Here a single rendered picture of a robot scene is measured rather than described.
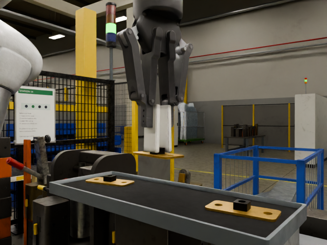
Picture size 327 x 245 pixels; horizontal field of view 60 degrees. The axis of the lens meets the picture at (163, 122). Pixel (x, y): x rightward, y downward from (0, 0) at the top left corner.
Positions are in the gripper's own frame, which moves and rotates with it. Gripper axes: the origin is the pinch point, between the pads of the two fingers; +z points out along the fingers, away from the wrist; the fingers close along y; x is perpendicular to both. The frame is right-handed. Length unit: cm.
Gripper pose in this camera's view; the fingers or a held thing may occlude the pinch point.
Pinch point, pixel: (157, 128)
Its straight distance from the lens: 42.8
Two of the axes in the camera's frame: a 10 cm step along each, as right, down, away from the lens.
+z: 0.0, 10.0, 0.0
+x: -6.4, 0.0, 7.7
